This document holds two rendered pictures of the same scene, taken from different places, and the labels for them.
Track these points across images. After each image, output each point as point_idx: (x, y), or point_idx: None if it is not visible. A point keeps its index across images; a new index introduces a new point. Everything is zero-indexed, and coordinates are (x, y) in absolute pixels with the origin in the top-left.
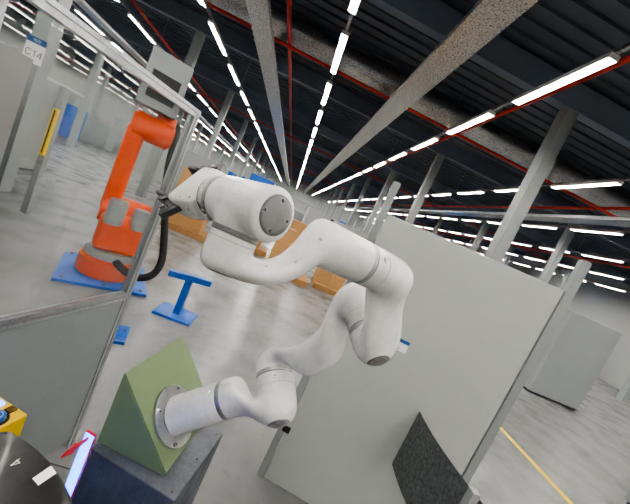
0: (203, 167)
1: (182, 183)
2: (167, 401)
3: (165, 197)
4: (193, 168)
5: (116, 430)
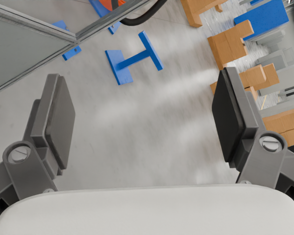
0: (279, 157)
1: (116, 203)
2: None
3: (15, 174)
4: (236, 106)
5: None
